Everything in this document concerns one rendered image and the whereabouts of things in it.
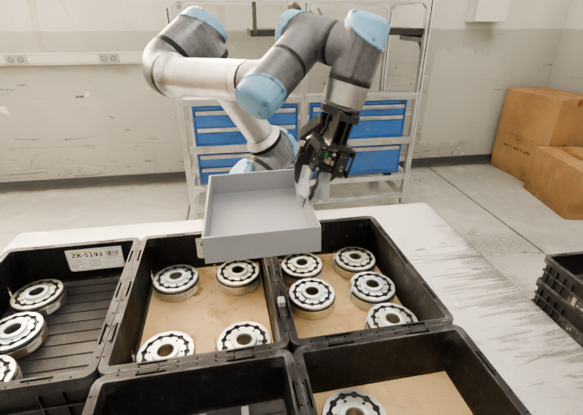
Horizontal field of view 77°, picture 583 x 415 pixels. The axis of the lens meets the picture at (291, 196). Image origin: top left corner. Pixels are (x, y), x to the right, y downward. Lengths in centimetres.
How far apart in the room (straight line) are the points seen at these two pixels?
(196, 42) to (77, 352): 71
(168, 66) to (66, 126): 295
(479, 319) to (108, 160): 328
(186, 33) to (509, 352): 107
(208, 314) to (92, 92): 295
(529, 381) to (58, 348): 98
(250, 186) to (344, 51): 38
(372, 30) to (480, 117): 369
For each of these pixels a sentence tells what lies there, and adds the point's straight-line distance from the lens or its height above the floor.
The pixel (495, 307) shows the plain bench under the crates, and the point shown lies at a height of 70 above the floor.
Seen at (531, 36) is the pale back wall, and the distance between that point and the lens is 441.
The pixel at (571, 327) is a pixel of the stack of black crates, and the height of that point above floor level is 41.
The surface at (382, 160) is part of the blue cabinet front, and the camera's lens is 293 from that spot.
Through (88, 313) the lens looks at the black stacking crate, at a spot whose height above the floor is 83.
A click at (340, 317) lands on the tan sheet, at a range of 85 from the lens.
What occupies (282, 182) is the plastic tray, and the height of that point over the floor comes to 106.
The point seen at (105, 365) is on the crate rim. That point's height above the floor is 93.
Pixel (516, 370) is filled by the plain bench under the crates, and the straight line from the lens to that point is 105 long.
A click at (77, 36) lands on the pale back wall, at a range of 358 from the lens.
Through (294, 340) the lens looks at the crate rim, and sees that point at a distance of 66.
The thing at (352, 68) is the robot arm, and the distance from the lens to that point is 64.
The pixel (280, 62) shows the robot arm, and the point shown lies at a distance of 63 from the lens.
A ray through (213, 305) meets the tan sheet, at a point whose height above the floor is 83.
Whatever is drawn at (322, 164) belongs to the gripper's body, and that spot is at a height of 118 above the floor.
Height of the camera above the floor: 141
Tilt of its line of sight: 26 degrees down
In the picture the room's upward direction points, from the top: straight up
